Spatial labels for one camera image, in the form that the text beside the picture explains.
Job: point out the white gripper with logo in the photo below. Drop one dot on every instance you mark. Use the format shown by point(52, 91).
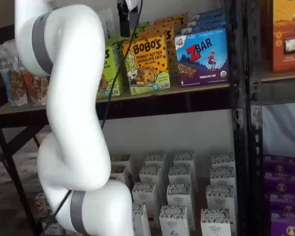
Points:
point(132, 4)

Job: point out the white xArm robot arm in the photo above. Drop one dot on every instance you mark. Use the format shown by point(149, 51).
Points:
point(73, 98)

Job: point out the orange Bobo's peanut butter box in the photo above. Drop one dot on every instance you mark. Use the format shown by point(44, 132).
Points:
point(150, 64)
point(178, 16)
point(170, 49)
point(169, 22)

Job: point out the blue Zbar chocolate chip box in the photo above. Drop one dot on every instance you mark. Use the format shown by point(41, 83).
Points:
point(201, 59)
point(204, 28)
point(206, 20)
point(209, 13)

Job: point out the black metal shelf unit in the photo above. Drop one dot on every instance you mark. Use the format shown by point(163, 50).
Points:
point(162, 102)

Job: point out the white organic pantry box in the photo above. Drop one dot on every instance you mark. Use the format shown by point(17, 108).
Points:
point(220, 199)
point(156, 159)
point(141, 221)
point(179, 196)
point(145, 196)
point(174, 221)
point(215, 223)
point(180, 175)
point(222, 161)
point(184, 159)
point(151, 175)
point(222, 177)

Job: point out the white box with brown top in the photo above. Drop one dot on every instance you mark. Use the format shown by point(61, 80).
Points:
point(121, 162)
point(118, 173)

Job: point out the large orange snack box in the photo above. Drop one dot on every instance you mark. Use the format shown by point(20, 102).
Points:
point(287, 32)

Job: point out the dark grey metal shelf unit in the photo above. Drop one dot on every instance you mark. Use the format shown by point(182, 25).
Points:
point(282, 93)

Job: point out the purple snack box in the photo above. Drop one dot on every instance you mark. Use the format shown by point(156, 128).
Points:
point(280, 164)
point(281, 184)
point(287, 226)
point(287, 204)

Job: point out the orange purely elizabeth granola bag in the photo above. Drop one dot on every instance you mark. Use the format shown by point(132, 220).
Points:
point(38, 91)

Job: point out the blue purely elizabeth granola bag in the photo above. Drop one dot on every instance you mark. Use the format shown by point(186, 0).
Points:
point(13, 83)

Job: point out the cookie print package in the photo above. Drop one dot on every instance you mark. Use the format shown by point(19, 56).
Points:
point(41, 205)

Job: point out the small white carton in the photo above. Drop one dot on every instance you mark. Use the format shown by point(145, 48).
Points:
point(52, 229)

